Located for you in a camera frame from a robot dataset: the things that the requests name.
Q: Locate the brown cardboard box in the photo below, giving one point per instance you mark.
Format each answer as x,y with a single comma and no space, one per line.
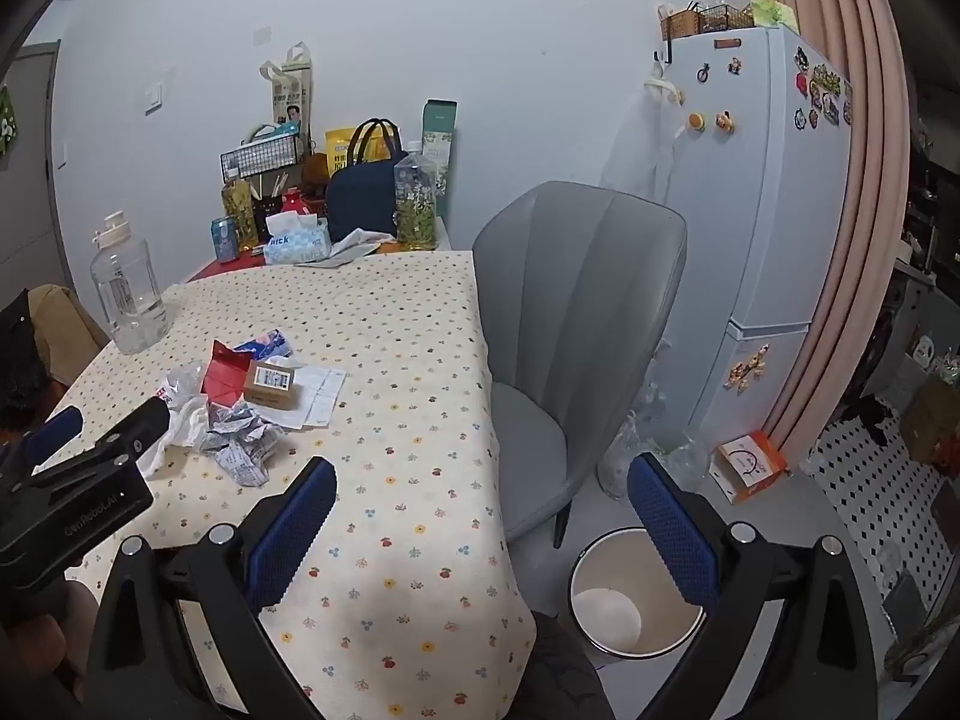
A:
930,420

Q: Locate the gold fridge magnet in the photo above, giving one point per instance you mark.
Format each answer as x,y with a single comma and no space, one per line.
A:
746,375

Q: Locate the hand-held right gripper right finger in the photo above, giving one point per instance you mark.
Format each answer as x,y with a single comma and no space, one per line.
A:
671,540

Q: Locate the printed paper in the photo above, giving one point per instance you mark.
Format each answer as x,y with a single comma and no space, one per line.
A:
240,444

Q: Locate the black garment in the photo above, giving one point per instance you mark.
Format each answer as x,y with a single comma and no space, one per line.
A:
19,360

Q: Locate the grey door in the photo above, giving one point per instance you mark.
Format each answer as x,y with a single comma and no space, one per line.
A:
30,165

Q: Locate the red table cover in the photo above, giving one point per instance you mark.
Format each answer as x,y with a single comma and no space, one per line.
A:
217,268

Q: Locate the small blue tissue packet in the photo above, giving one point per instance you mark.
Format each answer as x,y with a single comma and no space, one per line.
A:
262,345

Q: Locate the yellow packet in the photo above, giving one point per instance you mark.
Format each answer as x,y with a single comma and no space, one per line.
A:
339,150

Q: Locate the white fridge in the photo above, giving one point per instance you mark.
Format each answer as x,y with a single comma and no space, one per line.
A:
750,202

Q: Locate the green door decoration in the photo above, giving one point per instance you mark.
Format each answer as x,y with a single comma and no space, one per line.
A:
6,120

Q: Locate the brown round item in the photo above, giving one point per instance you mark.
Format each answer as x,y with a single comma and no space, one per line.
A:
317,166

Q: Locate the bicycle fridge magnet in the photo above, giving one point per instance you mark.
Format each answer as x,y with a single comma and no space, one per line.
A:
703,73

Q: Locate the tan chair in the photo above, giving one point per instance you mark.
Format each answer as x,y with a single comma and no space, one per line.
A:
64,315

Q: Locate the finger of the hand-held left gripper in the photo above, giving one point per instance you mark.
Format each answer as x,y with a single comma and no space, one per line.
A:
52,427
133,424

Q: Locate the black floor item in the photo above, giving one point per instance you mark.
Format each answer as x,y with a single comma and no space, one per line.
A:
870,416

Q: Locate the green yellow card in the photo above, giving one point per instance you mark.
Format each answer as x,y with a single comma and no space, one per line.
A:
772,11

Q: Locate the clear floral plastic bottle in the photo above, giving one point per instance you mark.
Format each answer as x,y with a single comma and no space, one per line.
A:
415,202

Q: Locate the burger fridge magnet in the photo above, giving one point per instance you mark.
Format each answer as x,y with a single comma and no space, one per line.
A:
697,120

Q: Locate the pink curtain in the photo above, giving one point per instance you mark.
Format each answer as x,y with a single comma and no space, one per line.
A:
847,165

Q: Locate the orange white box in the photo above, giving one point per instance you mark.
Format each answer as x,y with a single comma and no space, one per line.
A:
750,465

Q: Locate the white mesh bag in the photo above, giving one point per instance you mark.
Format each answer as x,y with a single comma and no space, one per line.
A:
645,142

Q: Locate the cream printed paper bag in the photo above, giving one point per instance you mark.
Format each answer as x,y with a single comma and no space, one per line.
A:
291,94

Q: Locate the black cup with sticks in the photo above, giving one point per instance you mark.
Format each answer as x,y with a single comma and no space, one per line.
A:
266,214

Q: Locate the blue drink can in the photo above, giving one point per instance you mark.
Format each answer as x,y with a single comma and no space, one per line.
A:
225,238

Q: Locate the white trash bin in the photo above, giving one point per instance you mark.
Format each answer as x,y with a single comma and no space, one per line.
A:
637,600

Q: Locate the teal packet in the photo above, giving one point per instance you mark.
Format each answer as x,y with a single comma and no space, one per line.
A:
285,127

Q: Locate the tall green box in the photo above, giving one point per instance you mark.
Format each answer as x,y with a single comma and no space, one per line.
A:
439,136

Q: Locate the white light switch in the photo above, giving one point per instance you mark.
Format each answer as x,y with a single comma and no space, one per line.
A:
154,97

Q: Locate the grey upholstered chair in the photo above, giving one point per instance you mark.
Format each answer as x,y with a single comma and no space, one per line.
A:
570,315

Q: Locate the person's left hand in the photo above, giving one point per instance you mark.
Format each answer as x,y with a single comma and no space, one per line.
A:
52,630

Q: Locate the dark shelving unit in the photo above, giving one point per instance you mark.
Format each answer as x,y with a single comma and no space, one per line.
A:
928,202

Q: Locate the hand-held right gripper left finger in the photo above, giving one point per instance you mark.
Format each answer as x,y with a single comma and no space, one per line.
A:
294,532

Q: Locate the floral cream tablecloth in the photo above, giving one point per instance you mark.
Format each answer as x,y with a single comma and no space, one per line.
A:
390,360

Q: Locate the clear plastic bag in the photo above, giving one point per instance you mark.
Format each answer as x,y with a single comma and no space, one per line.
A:
637,450

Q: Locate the small brown fridge magnet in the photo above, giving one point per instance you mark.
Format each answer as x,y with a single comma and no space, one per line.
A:
735,66

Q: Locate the white receipt paper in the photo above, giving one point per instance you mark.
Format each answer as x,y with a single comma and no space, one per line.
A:
321,394

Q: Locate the small cardboard box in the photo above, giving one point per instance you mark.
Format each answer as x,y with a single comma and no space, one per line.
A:
271,384

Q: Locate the white crumpled cloth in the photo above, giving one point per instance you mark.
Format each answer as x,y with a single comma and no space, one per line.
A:
358,245

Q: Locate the yellow oil bottle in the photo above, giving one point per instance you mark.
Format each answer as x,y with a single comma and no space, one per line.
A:
240,214

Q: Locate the navy lunch bag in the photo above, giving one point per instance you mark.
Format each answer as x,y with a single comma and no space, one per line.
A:
360,195

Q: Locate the clear water jug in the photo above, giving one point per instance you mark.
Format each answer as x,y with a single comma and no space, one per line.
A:
127,285

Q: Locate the white side table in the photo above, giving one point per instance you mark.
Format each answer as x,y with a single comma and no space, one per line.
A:
444,232

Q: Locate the cluster of fridge magnets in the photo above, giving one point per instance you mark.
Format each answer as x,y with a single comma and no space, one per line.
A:
821,94

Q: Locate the blue white tissue pack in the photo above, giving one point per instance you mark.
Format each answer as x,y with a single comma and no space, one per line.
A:
296,246

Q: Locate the red paper packet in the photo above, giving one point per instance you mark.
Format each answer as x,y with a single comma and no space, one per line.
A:
225,381

